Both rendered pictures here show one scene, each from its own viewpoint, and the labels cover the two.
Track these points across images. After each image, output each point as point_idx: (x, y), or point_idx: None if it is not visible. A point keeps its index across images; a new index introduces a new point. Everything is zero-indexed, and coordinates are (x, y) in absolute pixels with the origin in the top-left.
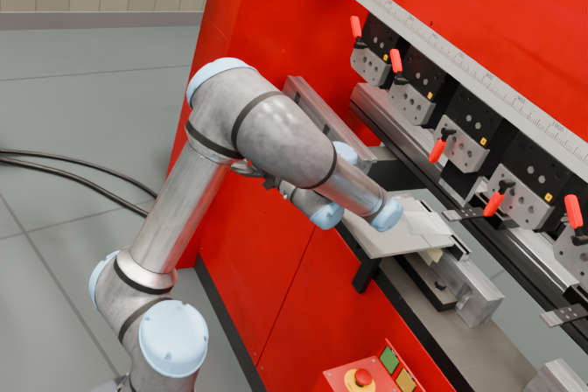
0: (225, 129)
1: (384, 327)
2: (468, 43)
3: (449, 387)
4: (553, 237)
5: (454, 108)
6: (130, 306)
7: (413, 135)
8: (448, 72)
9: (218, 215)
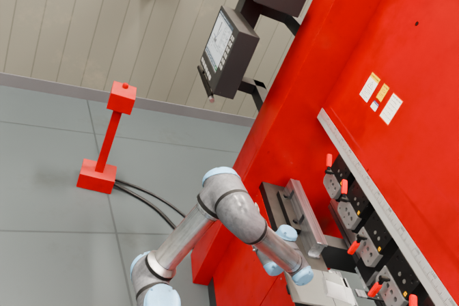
0: (213, 201)
1: None
2: (383, 187)
3: None
4: None
5: (369, 224)
6: (146, 281)
7: None
8: (370, 201)
9: (229, 255)
